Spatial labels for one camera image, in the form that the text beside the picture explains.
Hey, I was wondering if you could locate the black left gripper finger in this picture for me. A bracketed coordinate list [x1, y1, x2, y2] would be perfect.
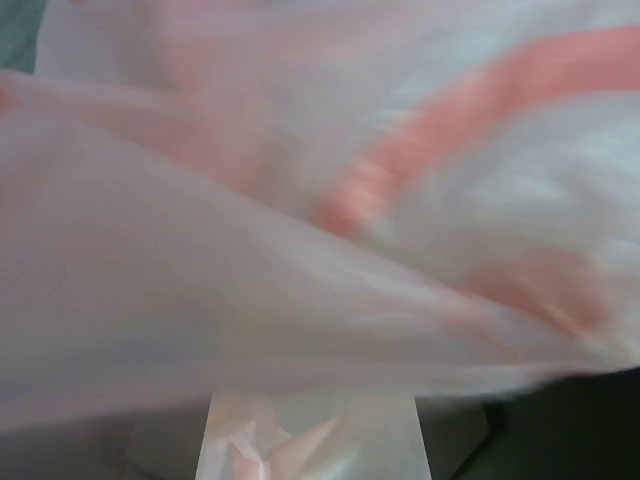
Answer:
[479, 369, 639, 479]

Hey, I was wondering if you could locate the pink plastic bag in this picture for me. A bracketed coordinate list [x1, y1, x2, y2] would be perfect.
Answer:
[0, 0, 640, 480]

